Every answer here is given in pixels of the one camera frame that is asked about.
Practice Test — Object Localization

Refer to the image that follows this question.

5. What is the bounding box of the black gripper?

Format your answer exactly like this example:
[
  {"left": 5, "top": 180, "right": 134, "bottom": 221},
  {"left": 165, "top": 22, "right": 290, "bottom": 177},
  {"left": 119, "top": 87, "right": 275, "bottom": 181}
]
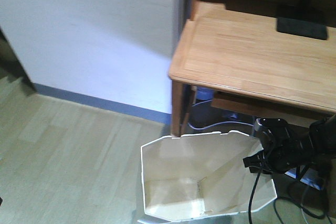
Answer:
[{"left": 243, "top": 129, "right": 315, "bottom": 174}]

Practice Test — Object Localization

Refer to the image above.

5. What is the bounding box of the white plastic trash bin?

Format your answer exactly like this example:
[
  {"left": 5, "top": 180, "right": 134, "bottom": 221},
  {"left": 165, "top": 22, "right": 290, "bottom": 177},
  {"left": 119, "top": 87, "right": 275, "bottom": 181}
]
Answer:
[{"left": 140, "top": 130, "right": 277, "bottom": 222}]

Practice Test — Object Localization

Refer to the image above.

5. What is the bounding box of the light wooden desk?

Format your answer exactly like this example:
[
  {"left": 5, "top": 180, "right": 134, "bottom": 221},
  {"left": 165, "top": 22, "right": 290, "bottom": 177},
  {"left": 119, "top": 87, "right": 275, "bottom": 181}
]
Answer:
[{"left": 169, "top": 0, "right": 335, "bottom": 136}]

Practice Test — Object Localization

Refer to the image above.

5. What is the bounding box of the black computer monitor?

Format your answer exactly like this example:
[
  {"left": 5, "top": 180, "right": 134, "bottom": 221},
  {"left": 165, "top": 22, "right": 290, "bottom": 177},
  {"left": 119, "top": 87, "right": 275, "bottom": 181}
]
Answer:
[{"left": 276, "top": 0, "right": 328, "bottom": 40}]

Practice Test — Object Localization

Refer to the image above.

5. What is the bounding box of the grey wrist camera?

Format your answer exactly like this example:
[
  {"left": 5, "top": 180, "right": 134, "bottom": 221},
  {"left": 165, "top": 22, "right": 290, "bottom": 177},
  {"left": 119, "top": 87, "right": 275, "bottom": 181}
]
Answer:
[{"left": 253, "top": 118, "right": 287, "bottom": 132}]

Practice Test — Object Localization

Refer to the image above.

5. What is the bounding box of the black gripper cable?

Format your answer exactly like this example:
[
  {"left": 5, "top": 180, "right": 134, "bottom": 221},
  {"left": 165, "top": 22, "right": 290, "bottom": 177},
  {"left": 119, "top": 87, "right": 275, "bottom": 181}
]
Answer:
[{"left": 247, "top": 150, "right": 271, "bottom": 224}]

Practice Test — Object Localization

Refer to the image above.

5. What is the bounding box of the white cable under desk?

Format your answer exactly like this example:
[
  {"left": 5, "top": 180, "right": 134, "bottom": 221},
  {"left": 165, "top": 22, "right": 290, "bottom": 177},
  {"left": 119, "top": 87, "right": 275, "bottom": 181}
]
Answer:
[{"left": 187, "top": 98, "right": 253, "bottom": 131}]

